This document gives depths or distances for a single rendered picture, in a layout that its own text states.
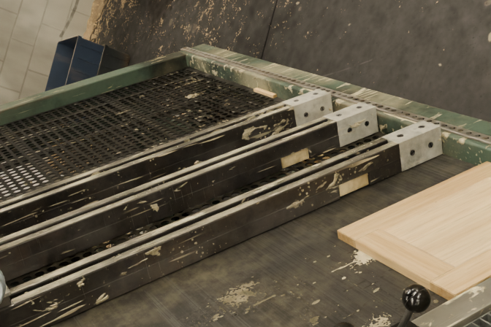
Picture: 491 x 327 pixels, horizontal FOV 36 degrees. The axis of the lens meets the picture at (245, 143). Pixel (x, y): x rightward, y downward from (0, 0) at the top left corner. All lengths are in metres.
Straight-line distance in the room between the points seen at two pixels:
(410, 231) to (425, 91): 1.74
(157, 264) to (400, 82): 2.01
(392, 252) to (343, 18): 2.42
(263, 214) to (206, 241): 0.13
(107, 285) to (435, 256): 0.59
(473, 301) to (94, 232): 0.81
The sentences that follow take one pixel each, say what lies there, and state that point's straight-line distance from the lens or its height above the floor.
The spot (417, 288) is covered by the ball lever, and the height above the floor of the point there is 1.44.
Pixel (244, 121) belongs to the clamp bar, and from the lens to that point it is 1.96.
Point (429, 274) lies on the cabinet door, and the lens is 1.31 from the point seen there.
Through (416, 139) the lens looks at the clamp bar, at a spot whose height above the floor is 0.98.
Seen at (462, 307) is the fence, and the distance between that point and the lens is 1.20.
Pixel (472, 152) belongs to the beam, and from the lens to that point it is 1.73.
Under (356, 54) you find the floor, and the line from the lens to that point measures 3.53.
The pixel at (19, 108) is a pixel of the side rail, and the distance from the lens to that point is 2.69.
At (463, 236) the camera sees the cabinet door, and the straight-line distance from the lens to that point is 1.42.
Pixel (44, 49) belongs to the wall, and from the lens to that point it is 6.47.
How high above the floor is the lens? 2.21
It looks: 33 degrees down
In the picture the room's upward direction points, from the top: 72 degrees counter-clockwise
